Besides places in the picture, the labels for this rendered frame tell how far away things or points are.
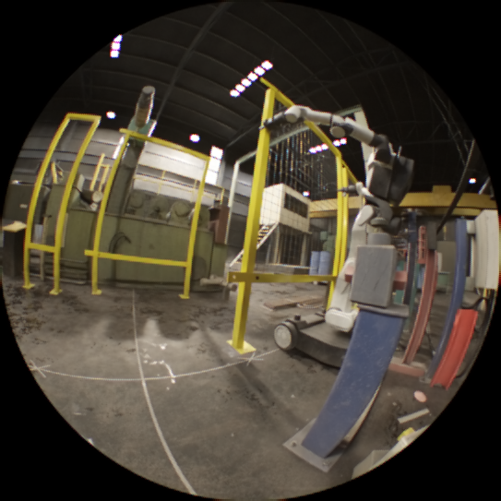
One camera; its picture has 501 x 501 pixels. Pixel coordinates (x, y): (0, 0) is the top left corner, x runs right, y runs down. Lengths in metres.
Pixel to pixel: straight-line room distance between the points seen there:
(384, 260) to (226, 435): 0.70
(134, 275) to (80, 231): 0.96
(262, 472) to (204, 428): 0.26
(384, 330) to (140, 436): 0.74
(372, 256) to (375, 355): 0.21
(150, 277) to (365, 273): 2.35
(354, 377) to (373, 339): 0.10
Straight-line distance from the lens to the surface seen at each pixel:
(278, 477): 0.66
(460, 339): 1.26
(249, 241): 0.85
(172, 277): 2.49
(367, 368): 0.43
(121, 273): 2.44
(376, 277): 0.39
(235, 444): 0.69
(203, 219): 2.63
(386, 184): 1.14
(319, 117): 1.02
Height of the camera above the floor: 0.61
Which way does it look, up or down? 2 degrees up
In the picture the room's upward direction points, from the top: 7 degrees clockwise
